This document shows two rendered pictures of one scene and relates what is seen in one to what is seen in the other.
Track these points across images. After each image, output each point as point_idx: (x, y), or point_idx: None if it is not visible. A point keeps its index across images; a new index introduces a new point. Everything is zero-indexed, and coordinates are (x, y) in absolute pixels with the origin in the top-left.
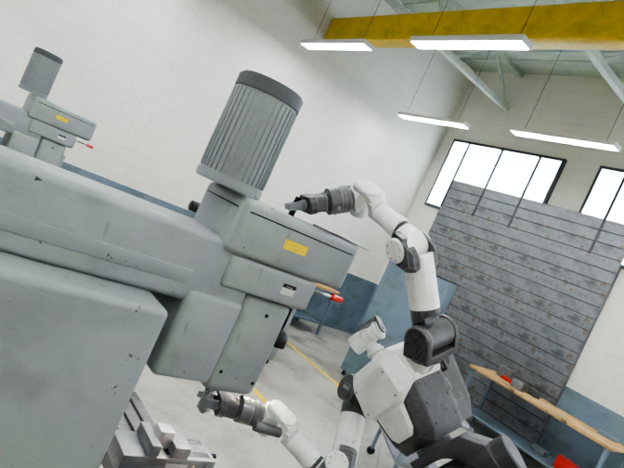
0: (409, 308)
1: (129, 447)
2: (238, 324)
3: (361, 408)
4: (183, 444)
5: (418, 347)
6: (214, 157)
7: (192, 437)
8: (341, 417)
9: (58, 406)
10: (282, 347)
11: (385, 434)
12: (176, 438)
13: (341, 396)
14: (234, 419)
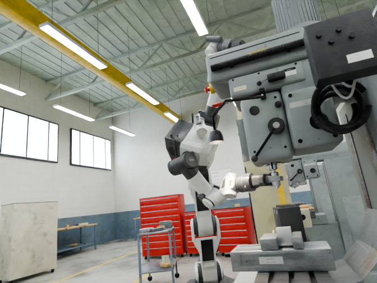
0: (216, 107)
1: (318, 243)
2: None
3: (207, 161)
4: (269, 233)
5: (217, 123)
6: None
7: (240, 251)
8: (200, 174)
9: None
10: (216, 142)
11: (206, 168)
12: (272, 234)
13: (194, 165)
14: (254, 189)
